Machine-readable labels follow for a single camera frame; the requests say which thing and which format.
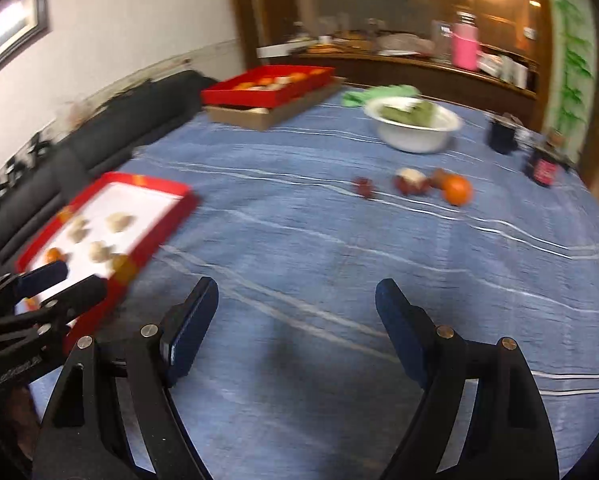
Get white fruit piece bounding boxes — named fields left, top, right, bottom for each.
left=394, top=168, right=429, bottom=196
left=89, top=240, right=114, bottom=263
left=106, top=212, right=136, bottom=233

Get orange tangerine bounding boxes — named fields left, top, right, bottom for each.
left=441, top=174, right=473, bottom=207
left=44, top=247, right=68, bottom=263

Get red box with fruits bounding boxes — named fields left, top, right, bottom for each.
left=202, top=65, right=334, bottom=108

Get red tray white bottom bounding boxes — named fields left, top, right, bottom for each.
left=15, top=172, right=200, bottom=353

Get blue plaid tablecloth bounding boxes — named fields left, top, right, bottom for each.
left=98, top=99, right=599, bottom=479

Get black leather sofa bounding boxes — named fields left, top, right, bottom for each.
left=0, top=70, right=216, bottom=275

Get orange tangerine on table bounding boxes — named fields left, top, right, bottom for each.
left=441, top=174, right=473, bottom=207

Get brown longan on table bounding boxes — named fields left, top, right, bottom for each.
left=429, top=168, right=450, bottom=190

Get red jujube date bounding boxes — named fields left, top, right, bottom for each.
left=354, top=178, right=375, bottom=200

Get black red labelled jar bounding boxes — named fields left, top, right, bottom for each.
left=524, top=143, right=562, bottom=188

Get black cup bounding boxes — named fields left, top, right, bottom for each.
left=486, top=115, right=519, bottom=155

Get white bowl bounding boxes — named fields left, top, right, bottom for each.
left=363, top=96, right=462, bottom=154

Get green leaves in bowl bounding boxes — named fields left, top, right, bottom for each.
left=380, top=101, right=437, bottom=128

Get green cloth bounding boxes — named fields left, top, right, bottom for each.
left=342, top=84, right=420, bottom=107

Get wooden sideboard counter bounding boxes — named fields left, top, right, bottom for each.
left=257, top=32, right=546, bottom=130

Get pink thermos bottle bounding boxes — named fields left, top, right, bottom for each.
left=451, top=11, right=479, bottom=72

